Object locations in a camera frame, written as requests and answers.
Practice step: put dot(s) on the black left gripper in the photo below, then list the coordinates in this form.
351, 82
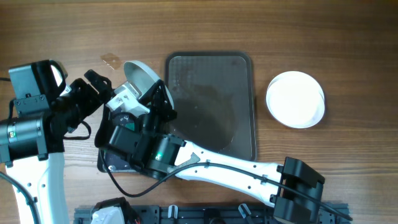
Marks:
94, 99

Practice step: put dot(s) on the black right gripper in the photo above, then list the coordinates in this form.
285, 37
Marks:
161, 104

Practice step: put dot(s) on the white plate blue stain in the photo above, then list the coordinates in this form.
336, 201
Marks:
148, 82

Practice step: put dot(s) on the green yellow sponge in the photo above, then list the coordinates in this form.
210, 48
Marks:
130, 125

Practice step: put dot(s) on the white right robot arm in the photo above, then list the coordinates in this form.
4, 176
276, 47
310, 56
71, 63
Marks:
292, 186

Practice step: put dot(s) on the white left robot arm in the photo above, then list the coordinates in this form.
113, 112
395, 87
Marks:
32, 144

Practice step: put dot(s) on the black water basin tray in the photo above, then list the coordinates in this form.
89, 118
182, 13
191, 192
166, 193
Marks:
105, 161

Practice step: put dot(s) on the brown serving tray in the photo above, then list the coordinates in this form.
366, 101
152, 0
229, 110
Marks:
213, 95

